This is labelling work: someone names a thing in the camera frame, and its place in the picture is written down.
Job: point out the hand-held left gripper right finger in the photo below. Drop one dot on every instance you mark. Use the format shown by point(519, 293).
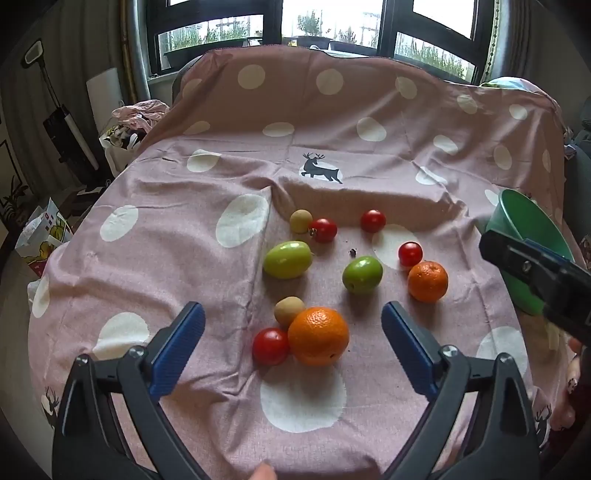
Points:
point(406, 346)

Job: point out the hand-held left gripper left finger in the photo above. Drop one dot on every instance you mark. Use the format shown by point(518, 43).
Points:
point(178, 350)

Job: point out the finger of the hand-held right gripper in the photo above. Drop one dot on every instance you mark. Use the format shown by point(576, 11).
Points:
point(512, 258)

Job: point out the green plastic bowl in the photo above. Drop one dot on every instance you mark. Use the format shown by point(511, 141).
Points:
point(521, 217)

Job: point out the small orange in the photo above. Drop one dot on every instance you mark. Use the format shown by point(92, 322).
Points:
point(428, 281)

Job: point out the round green fruit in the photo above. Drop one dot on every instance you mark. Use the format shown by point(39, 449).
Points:
point(362, 274)

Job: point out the large orange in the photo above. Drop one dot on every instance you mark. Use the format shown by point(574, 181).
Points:
point(318, 336)

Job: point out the red cherry tomato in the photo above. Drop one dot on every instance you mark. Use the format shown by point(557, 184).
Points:
point(271, 346)
point(373, 220)
point(410, 254)

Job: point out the tan longan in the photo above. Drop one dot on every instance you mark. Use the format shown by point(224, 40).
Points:
point(301, 220)
point(289, 311)

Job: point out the oblong green fruit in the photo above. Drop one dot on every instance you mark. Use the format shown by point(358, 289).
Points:
point(287, 259)

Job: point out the red tomato with stem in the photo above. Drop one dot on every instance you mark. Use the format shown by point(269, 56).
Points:
point(323, 230)

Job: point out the person's right hand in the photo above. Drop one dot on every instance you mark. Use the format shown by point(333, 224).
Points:
point(570, 392)

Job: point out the person's left hand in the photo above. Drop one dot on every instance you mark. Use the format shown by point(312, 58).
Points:
point(264, 473)

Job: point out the pink spotted deer cloth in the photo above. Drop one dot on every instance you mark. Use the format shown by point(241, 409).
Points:
point(184, 258)

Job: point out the light blue cloth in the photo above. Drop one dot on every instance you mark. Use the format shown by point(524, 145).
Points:
point(512, 84)

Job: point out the printed paper bag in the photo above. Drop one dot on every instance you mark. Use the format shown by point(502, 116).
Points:
point(44, 235)

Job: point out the white patterned bag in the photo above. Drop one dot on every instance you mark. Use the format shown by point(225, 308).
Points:
point(121, 150)

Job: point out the grey curtain with patterned trim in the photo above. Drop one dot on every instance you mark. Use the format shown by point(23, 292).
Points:
point(501, 37)

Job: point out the pink clothes pile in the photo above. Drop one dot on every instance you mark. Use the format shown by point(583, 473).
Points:
point(138, 113)

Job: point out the upright vacuum cleaner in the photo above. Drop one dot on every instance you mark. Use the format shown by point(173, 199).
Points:
point(60, 122)

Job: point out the white cylindrical appliance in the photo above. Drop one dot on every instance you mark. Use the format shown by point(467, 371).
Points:
point(104, 99)

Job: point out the black framed window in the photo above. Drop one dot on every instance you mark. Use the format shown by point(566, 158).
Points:
point(314, 27)

